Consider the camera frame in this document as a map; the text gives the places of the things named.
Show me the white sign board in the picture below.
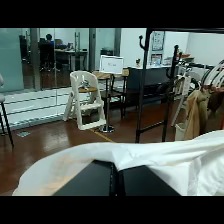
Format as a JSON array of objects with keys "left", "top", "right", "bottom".
[{"left": 99, "top": 54, "right": 125, "bottom": 75}]

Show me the black clothes rack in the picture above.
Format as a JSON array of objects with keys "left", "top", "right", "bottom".
[{"left": 134, "top": 28, "right": 224, "bottom": 144}]

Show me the person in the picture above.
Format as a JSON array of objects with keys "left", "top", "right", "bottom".
[{"left": 44, "top": 33, "right": 56, "bottom": 46}]

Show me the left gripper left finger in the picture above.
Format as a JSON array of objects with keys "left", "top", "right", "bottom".
[{"left": 53, "top": 159, "right": 118, "bottom": 197}]

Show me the white shirt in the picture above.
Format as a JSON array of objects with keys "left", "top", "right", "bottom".
[{"left": 12, "top": 129, "right": 224, "bottom": 197}]

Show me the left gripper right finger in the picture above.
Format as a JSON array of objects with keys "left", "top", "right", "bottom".
[{"left": 117, "top": 164, "right": 181, "bottom": 197}]

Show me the brown garment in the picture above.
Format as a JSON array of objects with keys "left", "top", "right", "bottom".
[{"left": 204, "top": 87, "right": 224, "bottom": 134}]

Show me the beige garment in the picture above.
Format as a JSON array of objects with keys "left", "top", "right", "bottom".
[{"left": 182, "top": 89, "right": 210, "bottom": 141}]

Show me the white folding high chair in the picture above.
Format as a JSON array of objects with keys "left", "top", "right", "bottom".
[{"left": 62, "top": 70, "right": 108, "bottom": 131}]

